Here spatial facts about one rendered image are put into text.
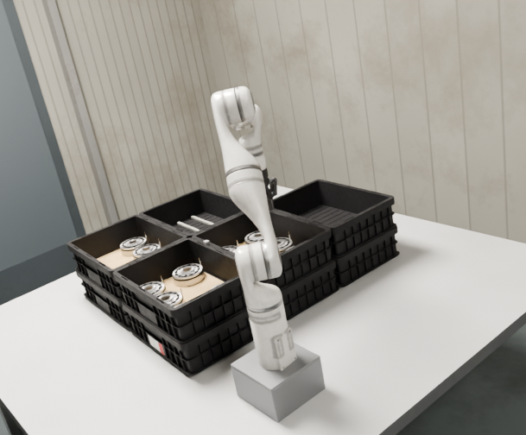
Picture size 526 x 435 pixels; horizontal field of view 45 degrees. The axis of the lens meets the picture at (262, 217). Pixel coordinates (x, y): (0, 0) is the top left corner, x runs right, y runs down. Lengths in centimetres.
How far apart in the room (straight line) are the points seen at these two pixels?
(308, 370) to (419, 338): 37
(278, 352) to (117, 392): 54
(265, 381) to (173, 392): 33
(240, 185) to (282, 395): 53
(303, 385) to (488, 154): 204
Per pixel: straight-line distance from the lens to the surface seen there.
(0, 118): 420
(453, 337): 187
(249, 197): 154
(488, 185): 347
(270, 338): 159
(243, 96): 164
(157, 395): 185
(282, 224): 221
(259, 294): 154
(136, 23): 460
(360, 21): 371
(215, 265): 207
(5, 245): 432
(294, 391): 164
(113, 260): 242
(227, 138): 161
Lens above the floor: 176
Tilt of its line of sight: 22 degrees down
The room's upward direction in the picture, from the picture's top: 11 degrees counter-clockwise
